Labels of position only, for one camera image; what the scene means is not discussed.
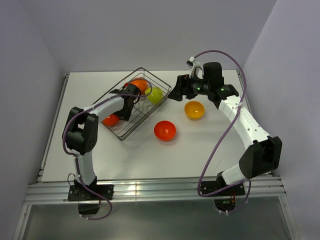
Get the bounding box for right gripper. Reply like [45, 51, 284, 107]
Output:
[167, 72, 211, 102]

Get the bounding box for red-orange bowl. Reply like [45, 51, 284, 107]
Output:
[101, 114, 120, 127]
[153, 120, 177, 142]

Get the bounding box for lime green bowl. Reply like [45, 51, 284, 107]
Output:
[145, 87, 163, 104]

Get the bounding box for yellow-orange bowl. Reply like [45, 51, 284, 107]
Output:
[184, 101, 205, 120]

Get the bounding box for orange bowl white inside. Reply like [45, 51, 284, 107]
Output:
[129, 77, 149, 95]

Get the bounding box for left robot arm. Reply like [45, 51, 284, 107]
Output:
[62, 83, 143, 200]

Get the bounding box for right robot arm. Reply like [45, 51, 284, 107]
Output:
[168, 57, 283, 195]

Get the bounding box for wire dish rack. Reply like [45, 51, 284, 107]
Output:
[92, 67, 172, 141]

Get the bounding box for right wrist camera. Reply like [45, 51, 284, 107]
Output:
[186, 56, 201, 78]

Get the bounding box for aluminium rail frame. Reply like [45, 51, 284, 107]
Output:
[13, 72, 301, 240]

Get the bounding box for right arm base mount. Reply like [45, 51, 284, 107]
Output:
[197, 180, 247, 215]

